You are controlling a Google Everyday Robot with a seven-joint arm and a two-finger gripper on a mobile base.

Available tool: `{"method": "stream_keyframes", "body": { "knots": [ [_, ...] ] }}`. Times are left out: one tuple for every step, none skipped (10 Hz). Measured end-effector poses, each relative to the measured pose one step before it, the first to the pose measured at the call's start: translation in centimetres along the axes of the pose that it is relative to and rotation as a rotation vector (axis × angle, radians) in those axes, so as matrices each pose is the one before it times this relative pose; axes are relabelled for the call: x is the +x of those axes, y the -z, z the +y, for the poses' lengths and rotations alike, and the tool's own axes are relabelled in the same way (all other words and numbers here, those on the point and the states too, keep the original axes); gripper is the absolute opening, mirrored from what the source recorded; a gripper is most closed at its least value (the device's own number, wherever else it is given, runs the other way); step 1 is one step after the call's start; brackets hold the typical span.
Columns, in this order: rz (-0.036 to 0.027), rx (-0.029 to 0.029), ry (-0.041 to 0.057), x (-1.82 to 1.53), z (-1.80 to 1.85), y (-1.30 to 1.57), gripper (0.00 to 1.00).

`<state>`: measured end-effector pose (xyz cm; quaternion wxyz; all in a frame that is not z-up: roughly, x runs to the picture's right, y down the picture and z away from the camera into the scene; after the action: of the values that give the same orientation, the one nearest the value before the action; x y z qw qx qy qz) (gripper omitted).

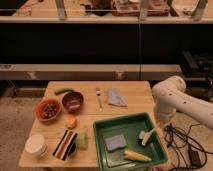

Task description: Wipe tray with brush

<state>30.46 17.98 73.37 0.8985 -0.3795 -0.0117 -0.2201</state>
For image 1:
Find white dish brush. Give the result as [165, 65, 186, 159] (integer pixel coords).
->
[139, 128, 155, 146]

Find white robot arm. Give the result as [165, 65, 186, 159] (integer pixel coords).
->
[152, 76, 213, 130]

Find green plastic tray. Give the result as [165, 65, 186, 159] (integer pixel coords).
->
[93, 113, 168, 171]

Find silver fork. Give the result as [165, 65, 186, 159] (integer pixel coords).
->
[96, 87, 103, 111]

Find blue cloth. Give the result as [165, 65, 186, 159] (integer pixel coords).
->
[108, 88, 128, 107]

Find dark red bowl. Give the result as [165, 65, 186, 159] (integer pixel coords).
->
[62, 91, 84, 113]

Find green cucumber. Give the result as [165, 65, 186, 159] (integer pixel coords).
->
[54, 88, 74, 95]

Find orange fruit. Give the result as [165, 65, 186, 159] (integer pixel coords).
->
[65, 115, 77, 129]

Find blue sponge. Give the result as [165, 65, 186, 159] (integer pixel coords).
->
[104, 134, 127, 152]

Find green apple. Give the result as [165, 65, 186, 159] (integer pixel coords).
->
[76, 132, 88, 150]

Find orange bowl with food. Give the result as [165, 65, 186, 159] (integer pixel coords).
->
[35, 99, 62, 122]

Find wooden table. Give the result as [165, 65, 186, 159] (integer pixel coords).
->
[19, 81, 156, 171]

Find yellow corn cob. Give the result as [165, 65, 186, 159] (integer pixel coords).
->
[124, 150, 152, 162]

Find striped cloth holder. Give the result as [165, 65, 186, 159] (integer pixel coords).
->
[53, 130, 78, 160]

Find white stacked cups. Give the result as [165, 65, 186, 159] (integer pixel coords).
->
[25, 134, 47, 157]

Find black power cables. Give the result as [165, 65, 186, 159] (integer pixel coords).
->
[162, 122, 213, 171]

